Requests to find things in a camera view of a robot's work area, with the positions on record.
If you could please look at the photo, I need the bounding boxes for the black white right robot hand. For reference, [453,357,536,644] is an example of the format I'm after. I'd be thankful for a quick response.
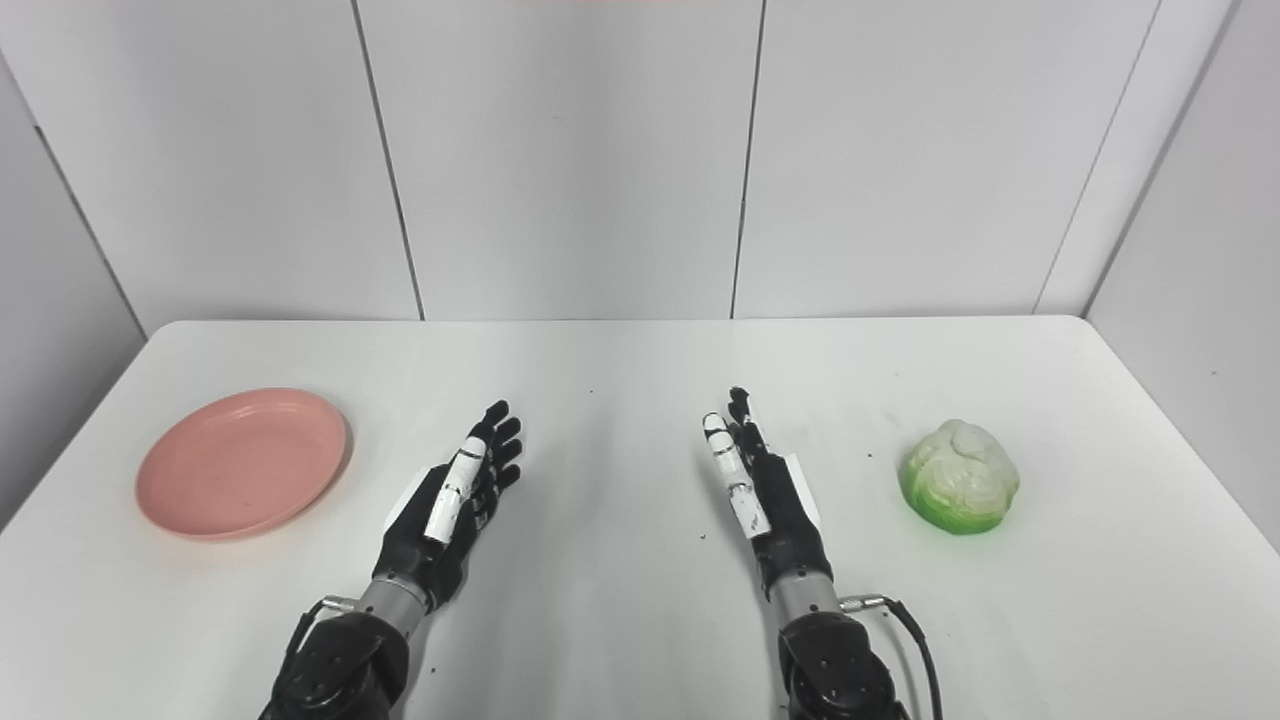
[702,386,836,601]

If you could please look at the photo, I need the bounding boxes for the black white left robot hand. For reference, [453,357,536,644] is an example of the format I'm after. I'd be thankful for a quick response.
[372,400,524,607]

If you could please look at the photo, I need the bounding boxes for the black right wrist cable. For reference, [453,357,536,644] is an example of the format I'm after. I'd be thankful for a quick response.
[840,595,946,720]

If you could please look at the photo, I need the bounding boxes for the green white cabbage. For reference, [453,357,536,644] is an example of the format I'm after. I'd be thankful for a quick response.
[899,419,1022,536]

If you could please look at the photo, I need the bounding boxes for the pink round plate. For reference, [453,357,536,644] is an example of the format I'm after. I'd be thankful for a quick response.
[135,388,351,543]

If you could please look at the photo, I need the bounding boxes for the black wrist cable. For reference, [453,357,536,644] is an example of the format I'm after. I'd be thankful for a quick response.
[840,595,946,720]
[285,595,361,656]

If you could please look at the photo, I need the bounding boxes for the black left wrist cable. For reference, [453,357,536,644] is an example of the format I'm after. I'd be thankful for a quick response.
[285,595,361,656]

